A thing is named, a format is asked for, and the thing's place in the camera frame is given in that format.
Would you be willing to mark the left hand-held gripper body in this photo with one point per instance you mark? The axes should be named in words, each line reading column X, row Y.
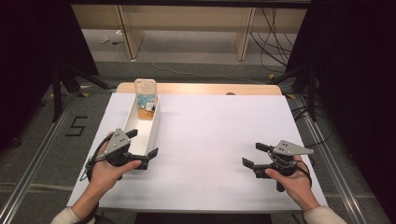
column 117, row 144

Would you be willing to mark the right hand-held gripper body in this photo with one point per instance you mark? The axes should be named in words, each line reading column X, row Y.
column 289, row 148

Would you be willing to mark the white plastic bin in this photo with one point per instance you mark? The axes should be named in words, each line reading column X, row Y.
column 143, row 133

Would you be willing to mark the person's left hand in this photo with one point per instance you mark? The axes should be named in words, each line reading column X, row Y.
column 102, row 174

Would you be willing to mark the person's right hand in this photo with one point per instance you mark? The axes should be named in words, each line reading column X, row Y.
column 299, row 185

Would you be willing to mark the white table cover sheet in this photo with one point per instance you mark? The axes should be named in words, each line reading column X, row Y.
column 211, row 140

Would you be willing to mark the black metal stand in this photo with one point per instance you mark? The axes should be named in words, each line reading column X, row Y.
column 311, row 90
column 57, row 93

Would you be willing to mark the small white floor item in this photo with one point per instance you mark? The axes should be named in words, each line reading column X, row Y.
column 104, row 39

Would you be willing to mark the dark curtain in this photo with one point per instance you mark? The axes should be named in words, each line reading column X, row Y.
column 31, row 46
column 358, row 77

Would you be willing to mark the beige wooden shelf unit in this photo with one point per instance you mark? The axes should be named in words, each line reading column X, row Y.
column 186, row 18

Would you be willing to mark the aluminium floor rail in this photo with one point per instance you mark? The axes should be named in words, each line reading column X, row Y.
column 333, row 168
column 34, row 161

